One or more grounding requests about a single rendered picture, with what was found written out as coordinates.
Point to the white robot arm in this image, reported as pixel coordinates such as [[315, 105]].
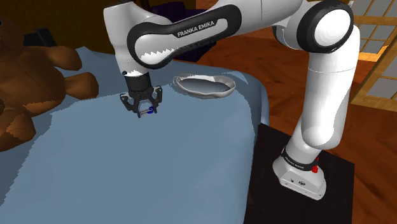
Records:
[[325, 102]]

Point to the white shallow bowl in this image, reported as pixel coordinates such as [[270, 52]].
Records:
[[203, 86]]

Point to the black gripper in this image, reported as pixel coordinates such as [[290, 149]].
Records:
[[138, 83]]

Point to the brown teddy bear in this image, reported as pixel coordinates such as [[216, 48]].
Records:
[[28, 83]]

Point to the black robot stand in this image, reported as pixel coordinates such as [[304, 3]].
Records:
[[279, 204]]

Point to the bed with blue sheet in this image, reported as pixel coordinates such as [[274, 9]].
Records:
[[139, 170]]

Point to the small blue silver object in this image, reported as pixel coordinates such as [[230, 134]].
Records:
[[148, 110]]

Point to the wooden lattice window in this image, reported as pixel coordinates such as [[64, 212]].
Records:
[[377, 46]]

